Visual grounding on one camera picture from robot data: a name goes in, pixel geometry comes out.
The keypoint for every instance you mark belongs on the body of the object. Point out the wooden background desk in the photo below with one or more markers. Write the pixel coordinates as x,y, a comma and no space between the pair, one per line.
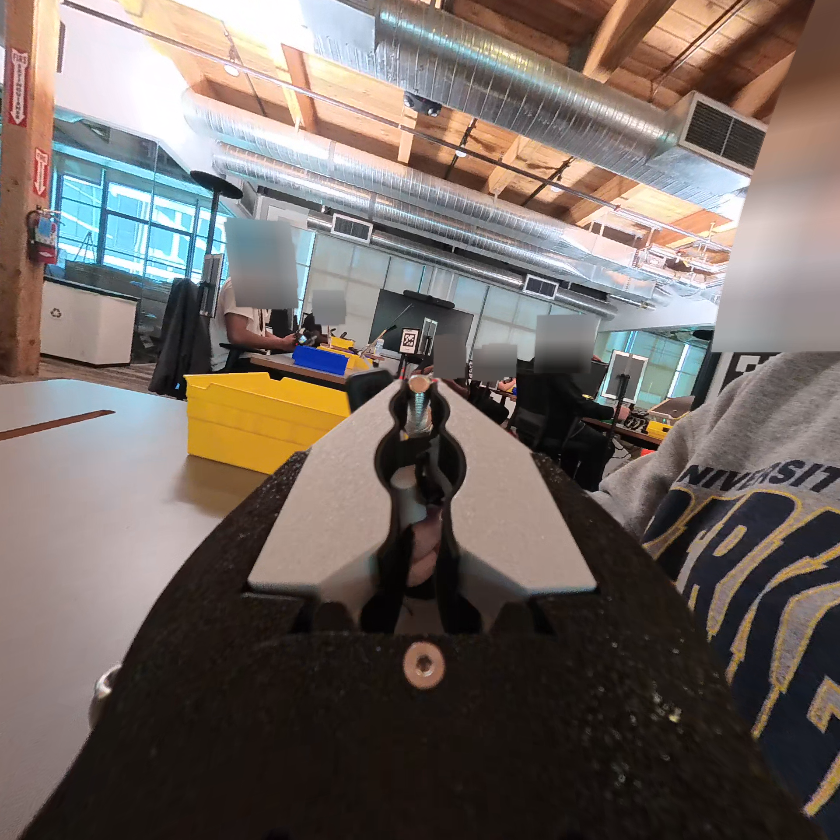
289,366

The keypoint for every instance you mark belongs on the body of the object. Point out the long silver air duct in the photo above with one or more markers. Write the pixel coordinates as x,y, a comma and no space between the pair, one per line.
275,134
295,172

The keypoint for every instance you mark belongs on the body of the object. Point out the wooden support post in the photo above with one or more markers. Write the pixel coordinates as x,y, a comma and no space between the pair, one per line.
26,295

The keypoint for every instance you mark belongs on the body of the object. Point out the red fire extinguisher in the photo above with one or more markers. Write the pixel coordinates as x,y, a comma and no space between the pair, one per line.
43,239

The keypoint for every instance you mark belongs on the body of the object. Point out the black hanging jacket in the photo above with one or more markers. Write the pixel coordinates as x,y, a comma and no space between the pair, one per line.
180,341

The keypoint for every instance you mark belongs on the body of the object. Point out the black round-top floor lamp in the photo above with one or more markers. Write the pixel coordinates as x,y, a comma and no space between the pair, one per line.
215,180

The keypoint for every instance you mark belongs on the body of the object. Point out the white printed tag sign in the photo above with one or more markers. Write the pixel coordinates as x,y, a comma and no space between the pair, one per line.
408,341

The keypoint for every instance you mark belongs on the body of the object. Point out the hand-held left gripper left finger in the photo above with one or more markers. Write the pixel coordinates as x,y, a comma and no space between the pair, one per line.
315,518

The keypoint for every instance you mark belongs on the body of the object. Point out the red post sign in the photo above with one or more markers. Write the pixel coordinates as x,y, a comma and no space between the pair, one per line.
41,172
18,85

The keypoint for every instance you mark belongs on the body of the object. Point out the large yellow plastic bin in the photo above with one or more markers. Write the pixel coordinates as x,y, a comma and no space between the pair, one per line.
262,426

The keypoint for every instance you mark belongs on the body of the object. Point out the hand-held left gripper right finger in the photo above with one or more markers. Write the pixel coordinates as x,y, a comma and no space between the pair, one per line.
518,518

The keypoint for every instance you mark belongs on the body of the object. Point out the blue storage bin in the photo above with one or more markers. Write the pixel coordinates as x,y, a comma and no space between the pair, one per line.
320,361

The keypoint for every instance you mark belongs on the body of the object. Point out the silver steel bolt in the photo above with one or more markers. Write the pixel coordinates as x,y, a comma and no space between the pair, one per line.
418,412

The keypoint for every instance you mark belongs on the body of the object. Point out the white recycling cabinet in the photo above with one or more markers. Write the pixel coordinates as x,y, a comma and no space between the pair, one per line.
85,328

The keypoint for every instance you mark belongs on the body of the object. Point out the large silver air duct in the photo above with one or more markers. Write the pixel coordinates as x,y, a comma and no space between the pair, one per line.
525,79

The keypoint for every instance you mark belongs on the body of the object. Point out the black wall monitor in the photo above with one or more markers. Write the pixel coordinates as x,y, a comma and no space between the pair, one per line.
394,315

